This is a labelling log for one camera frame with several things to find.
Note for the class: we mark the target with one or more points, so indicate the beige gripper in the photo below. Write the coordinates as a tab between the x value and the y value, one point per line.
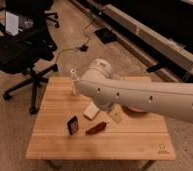
115	114

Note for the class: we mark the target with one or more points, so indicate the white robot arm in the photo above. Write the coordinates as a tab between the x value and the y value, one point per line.
165	98

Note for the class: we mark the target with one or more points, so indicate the orange bowl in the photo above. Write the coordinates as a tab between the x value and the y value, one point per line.
132	110

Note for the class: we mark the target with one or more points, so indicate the white sponge block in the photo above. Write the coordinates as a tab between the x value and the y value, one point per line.
91	111

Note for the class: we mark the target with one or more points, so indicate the wooden folding table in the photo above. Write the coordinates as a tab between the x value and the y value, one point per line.
136	137

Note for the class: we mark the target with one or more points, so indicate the small clear bottle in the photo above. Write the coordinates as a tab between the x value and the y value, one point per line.
73	81

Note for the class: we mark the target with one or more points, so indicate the black floor power adapter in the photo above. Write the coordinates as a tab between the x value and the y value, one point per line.
83	48

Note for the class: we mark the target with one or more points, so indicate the black floor plate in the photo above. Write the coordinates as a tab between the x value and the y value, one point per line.
105	35

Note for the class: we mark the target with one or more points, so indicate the black office chair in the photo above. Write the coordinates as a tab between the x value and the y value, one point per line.
19	53

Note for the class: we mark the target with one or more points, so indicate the white paper on chair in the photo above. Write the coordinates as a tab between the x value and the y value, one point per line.
11	23

